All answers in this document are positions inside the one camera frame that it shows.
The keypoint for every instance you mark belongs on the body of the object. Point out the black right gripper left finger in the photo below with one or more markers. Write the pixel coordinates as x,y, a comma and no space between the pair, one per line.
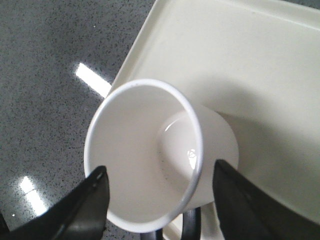
80,215

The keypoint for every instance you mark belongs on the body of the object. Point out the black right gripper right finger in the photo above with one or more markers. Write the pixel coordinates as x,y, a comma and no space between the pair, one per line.
245,212

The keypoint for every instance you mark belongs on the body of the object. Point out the white smiley mug black handle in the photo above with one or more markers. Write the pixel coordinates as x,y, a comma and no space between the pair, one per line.
159,149

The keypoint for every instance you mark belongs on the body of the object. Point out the cream rectangular plastic tray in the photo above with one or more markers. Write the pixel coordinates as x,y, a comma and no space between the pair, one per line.
257,63

